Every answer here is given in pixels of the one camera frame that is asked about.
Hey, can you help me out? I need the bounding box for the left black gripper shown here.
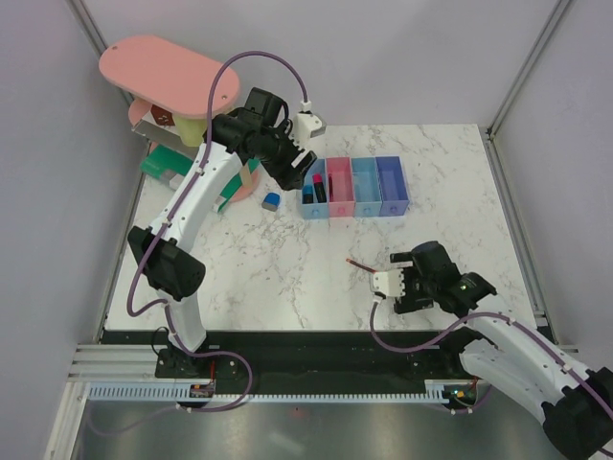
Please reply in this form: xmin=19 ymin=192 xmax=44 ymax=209
xmin=252 ymin=120 xmax=317 ymax=192

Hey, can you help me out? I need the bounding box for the pink cap black highlighter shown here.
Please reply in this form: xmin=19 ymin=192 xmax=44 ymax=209
xmin=312 ymin=173 xmax=328 ymax=203

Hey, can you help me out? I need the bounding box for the blue cap black highlighter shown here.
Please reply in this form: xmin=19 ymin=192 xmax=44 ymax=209
xmin=302 ymin=185 xmax=314 ymax=204

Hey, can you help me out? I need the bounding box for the light blue drawer bin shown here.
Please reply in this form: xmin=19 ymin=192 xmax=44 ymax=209
xmin=298 ymin=159 xmax=329 ymax=219

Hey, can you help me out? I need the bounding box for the pink drawer bin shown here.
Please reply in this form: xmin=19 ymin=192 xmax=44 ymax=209
xmin=326 ymin=157 xmax=355 ymax=218

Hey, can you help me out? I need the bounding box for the purple drawer bin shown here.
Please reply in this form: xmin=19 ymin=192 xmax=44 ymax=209
xmin=375 ymin=156 xmax=410 ymax=217

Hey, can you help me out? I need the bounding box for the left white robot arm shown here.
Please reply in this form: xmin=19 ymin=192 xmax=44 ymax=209
xmin=127 ymin=88 xmax=326 ymax=377

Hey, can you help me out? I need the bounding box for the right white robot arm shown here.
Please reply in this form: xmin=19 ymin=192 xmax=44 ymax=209
xmin=390 ymin=241 xmax=612 ymax=459

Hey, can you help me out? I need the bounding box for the blue pencil sharpener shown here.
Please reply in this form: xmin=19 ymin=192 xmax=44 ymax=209
xmin=261 ymin=193 xmax=281 ymax=212

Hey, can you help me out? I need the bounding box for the cream yellow cylinder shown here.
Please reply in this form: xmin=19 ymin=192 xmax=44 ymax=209
xmin=172 ymin=114 xmax=207 ymax=148

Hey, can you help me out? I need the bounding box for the white silver box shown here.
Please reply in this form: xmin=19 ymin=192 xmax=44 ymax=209
xmin=132 ymin=120 xmax=198 ymax=160

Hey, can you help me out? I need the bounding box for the dark red card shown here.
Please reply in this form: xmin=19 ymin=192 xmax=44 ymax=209
xmin=150 ymin=104 xmax=175 ymax=127

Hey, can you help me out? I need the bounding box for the pink tiered shelf stand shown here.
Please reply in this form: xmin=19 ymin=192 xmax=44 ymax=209
xmin=98 ymin=34 xmax=262 ymax=202

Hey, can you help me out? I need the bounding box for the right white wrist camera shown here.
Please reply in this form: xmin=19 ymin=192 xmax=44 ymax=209
xmin=371 ymin=268 xmax=406 ymax=304

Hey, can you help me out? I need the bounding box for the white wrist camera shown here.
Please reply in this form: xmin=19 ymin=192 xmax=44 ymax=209
xmin=371 ymin=268 xmax=406 ymax=304
xmin=291 ymin=112 xmax=327 ymax=150

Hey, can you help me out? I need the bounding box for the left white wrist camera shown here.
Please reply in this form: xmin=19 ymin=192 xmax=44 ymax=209
xmin=291 ymin=112 xmax=327 ymax=150

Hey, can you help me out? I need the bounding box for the light blue cable duct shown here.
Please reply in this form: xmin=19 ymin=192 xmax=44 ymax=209
xmin=86 ymin=380 xmax=458 ymax=404

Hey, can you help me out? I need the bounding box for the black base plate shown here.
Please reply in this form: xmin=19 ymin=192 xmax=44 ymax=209
xmin=152 ymin=330 xmax=499 ymax=399

